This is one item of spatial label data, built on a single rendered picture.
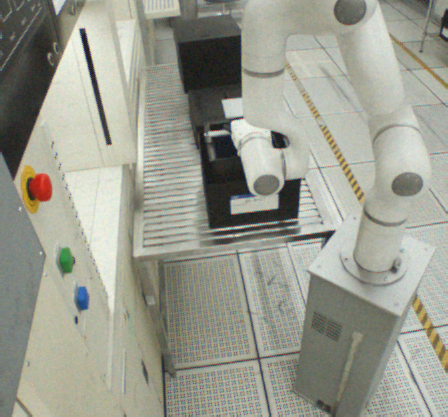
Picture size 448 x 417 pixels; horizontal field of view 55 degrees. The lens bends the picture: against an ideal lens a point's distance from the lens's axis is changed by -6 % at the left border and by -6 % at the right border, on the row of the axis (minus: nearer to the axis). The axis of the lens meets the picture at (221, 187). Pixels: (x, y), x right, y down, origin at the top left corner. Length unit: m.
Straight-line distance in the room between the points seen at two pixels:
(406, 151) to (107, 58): 0.81
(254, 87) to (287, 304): 1.36
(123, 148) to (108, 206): 0.21
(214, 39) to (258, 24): 1.10
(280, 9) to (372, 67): 0.21
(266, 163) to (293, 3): 0.38
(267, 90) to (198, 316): 1.36
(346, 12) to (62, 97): 0.87
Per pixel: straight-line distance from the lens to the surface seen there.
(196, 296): 2.16
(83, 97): 1.36
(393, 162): 0.97
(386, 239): 1.17
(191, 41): 1.96
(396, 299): 1.24
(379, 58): 0.91
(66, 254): 0.74
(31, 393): 0.61
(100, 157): 1.47
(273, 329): 2.04
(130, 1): 2.76
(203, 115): 1.69
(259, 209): 1.33
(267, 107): 0.95
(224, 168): 1.26
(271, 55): 0.90
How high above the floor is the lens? 1.72
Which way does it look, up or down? 40 degrees down
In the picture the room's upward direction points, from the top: 4 degrees counter-clockwise
